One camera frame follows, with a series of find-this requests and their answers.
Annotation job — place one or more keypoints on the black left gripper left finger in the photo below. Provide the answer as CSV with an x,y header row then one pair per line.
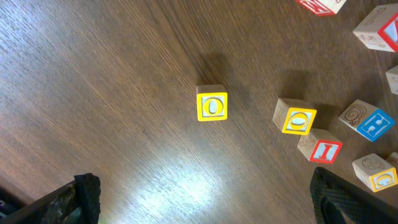
x,y
78,202

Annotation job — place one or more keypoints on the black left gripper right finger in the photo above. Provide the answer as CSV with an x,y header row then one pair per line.
x,y
334,198

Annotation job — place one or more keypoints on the yellow block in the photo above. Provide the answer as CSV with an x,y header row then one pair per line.
x,y
294,116
212,103
392,78
375,172

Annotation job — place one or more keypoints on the red I block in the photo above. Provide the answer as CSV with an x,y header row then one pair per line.
x,y
319,146

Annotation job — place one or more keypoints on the blue H block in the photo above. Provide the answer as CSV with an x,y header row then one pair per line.
x,y
369,121

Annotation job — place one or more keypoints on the red Y block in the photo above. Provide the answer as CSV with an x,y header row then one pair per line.
x,y
378,30

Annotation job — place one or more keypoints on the wooden block red side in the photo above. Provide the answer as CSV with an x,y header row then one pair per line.
x,y
322,7

